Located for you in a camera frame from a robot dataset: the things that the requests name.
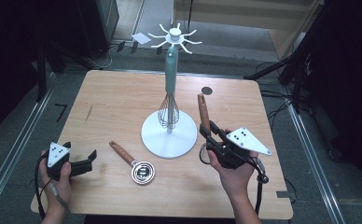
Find white paper sheet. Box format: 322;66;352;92
131;32;152;46

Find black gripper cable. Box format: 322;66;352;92
34;153;48;221
245;154;271;217

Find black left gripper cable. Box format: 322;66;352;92
34;153;48;221

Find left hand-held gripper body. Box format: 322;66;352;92
46;142;94;182

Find metal floor rail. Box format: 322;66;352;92
0;88;55;216
285;101;347;224

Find white floor cable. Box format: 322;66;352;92
88;46;114;70

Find black cabinet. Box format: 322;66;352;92
76;0;120;61

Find grey cable with plug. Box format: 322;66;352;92
49;179;72;217

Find black upright stand post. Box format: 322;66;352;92
35;43;49;103

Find white utensil rack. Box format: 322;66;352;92
141;22;203;160

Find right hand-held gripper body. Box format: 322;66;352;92
206;126;272;171

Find person's right hand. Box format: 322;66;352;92
207;128;260;202

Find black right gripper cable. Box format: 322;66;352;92
245;154;271;217

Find teal handled wire whisk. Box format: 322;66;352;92
157;50;181;131

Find person's left hand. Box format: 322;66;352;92
39;149;74;207

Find grey tape patch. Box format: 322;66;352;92
275;189;291;200

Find wooden handled mesh strainer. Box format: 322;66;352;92
197;92;215;166

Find black tripod stand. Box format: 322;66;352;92
244;0;327;115

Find black floor cables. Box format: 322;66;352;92
257;62;299;130

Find wooden handled steel measuring cup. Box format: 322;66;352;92
108;140;157;186

